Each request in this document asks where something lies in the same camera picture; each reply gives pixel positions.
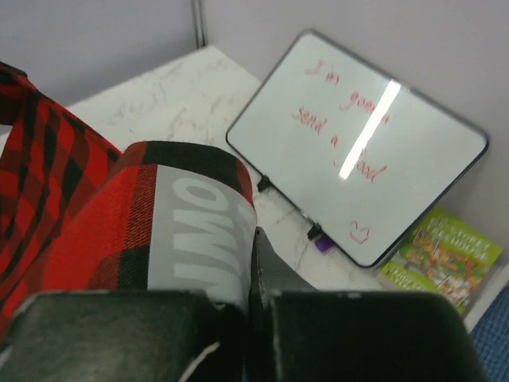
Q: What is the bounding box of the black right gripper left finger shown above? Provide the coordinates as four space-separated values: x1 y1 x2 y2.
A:
1 291 244 381

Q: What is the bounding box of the blue checkered shirt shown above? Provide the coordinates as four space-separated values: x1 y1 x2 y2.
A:
471 286 509 382

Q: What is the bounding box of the whiteboard with red writing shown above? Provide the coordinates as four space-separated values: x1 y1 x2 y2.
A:
226 29 489 267

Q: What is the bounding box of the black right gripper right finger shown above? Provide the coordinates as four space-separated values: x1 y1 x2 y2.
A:
248 228 487 381

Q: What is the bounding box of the purple marker cap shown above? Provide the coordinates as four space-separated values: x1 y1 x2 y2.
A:
314 236 335 253

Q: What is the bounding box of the aluminium frame rail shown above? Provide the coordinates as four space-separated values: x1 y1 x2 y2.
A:
191 0 208 49

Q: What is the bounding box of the green children's book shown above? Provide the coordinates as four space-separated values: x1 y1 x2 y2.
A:
377 208 503 315

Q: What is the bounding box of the red black plaid shirt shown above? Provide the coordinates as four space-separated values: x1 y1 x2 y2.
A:
1 64 257 329

